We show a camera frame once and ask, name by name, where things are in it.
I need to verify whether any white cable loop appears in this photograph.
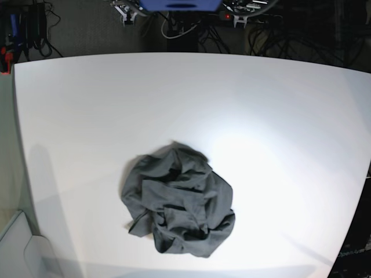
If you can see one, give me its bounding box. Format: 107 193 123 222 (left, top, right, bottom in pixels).
161 11 201 39

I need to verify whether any blue box at top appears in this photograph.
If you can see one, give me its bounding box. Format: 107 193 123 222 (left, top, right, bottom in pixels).
140 0 222 12

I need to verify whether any black power strip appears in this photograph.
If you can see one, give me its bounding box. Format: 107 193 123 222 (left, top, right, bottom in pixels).
218 11 284 28

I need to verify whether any red and black clamp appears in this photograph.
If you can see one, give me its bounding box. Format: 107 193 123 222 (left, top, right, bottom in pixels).
1 46 13 75

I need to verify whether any dark grey t-shirt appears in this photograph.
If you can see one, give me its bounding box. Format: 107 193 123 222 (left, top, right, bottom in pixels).
121 142 235 258

